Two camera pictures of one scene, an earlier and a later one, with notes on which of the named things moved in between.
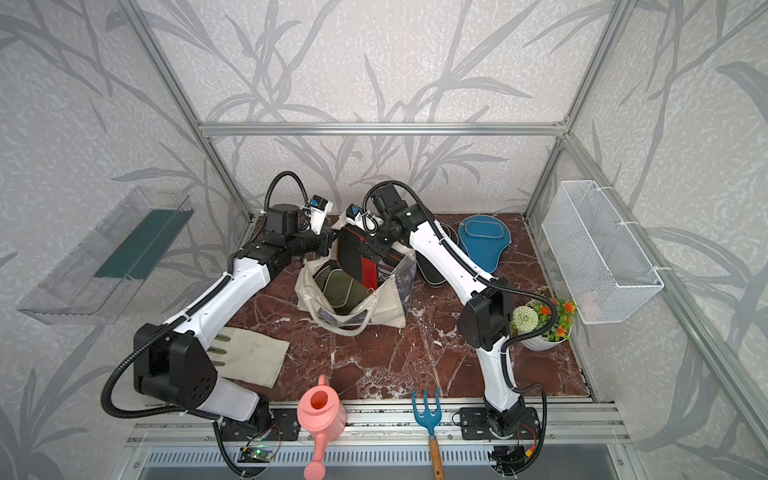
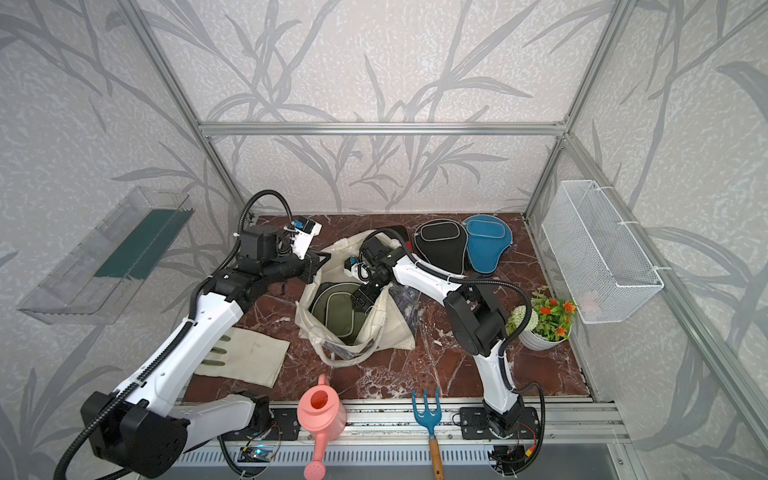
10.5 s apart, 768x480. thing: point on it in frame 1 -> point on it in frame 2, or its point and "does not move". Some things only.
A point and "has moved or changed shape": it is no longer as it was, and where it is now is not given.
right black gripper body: x=379 y=241 -> x=368 y=292
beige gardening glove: x=247 y=357 does not move
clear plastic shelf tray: x=97 y=276 does not move
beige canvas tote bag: x=388 y=304 has moved or changed shape
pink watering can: x=321 y=412 does not move
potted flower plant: x=535 y=313 does not move
